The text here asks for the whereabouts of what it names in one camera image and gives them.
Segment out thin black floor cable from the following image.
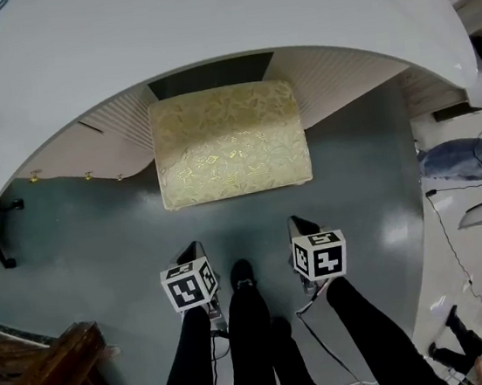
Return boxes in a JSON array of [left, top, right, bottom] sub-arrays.
[[424, 184, 476, 294]]

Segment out person's left forearm black sleeve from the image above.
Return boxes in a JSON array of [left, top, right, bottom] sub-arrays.
[[146, 303, 222, 385]]

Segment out person's right leg black trousers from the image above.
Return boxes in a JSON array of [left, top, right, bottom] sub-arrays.
[[265, 310, 334, 385]]

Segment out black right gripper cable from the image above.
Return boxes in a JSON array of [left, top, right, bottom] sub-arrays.
[[293, 288, 374, 385]]

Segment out person's left leg black trousers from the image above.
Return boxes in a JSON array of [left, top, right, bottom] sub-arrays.
[[209, 283, 280, 385]]

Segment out person's leg black trousers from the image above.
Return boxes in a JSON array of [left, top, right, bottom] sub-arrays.
[[265, 310, 334, 385], [209, 283, 280, 385]]

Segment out blue cloth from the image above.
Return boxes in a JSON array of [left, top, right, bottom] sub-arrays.
[[415, 135, 482, 199]]

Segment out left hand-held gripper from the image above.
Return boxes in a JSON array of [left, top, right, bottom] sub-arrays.
[[155, 237, 229, 329]]

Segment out white dressing table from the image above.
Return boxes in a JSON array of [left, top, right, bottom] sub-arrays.
[[0, 0, 482, 225]]

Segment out gold floral cushioned stool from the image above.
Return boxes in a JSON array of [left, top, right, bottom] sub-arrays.
[[145, 75, 317, 214]]

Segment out person's right forearm black sleeve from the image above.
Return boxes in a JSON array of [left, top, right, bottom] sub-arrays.
[[324, 264, 453, 385]]

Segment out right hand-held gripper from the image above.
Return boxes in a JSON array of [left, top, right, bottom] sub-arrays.
[[286, 209, 354, 299]]

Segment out person's black shoe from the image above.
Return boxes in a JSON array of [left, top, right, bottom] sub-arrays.
[[227, 257, 259, 294]]

